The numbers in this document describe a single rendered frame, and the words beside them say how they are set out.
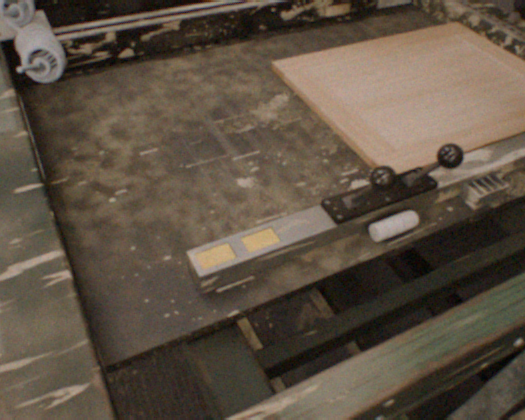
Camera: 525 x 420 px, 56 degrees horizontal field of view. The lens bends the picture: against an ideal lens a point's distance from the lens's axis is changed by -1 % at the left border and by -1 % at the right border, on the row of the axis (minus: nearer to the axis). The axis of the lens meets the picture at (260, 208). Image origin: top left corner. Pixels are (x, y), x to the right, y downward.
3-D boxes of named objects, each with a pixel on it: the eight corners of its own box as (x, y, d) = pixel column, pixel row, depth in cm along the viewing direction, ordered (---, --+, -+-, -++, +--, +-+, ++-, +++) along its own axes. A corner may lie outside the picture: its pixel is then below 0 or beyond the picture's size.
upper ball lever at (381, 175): (362, 212, 78) (408, 183, 66) (342, 219, 77) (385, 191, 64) (352, 190, 79) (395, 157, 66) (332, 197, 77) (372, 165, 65)
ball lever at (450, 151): (421, 190, 82) (474, 159, 70) (403, 197, 81) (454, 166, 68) (411, 170, 83) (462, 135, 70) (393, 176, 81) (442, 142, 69)
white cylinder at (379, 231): (377, 246, 77) (417, 230, 80) (381, 233, 75) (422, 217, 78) (366, 233, 79) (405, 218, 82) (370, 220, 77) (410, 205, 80)
